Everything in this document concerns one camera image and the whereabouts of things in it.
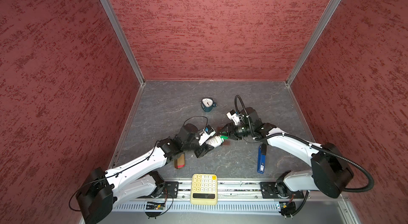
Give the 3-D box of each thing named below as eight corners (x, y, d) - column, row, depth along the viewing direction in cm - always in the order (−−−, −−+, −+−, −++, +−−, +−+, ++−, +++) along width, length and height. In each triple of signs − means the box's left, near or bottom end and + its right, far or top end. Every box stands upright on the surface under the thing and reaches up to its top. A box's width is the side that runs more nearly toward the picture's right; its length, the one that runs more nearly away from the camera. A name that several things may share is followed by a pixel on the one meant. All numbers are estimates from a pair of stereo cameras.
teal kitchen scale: (206, 113, 104) (206, 109, 101) (198, 104, 109) (198, 100, 105) (215, 107, 108) (216, 103, 104) (207, 99, 112) (208, 95, 109)
